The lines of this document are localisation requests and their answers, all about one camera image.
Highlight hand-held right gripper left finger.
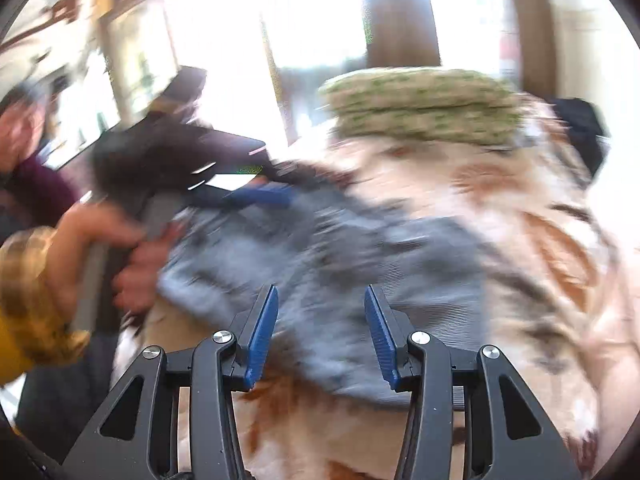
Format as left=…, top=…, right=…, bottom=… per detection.
left=60, top=284, right=280, bottom=480

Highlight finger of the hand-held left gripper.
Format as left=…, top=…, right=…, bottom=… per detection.
left=187, top=127, right=267, bottom=192
left=219, top=182, right=295, bottom=211

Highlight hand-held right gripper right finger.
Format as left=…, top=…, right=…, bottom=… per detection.
left=364, top=284, right=583, bottom=480

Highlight grey denim pants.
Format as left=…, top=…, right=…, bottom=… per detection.
left=157, top=180, right=493, bottom=407

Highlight person's left forearm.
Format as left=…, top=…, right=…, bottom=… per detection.
left=0, top=227, right=93, bottom=386

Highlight person's left hand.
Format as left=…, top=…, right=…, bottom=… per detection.
left=60, top=204, right=187, bottom=320

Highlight brown and white plush blanket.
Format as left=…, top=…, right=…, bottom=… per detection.
left=112, top=97, right=631, bottom=480

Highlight green patterned folded quilt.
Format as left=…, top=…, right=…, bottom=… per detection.
left=319, top=67, right=525, bottom=147

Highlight brown wooden door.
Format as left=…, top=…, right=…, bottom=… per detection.
left=364, top=0, right=442, bottom=70

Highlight black garment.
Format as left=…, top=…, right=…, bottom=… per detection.
left=547, top=96, right=612, bottom=177

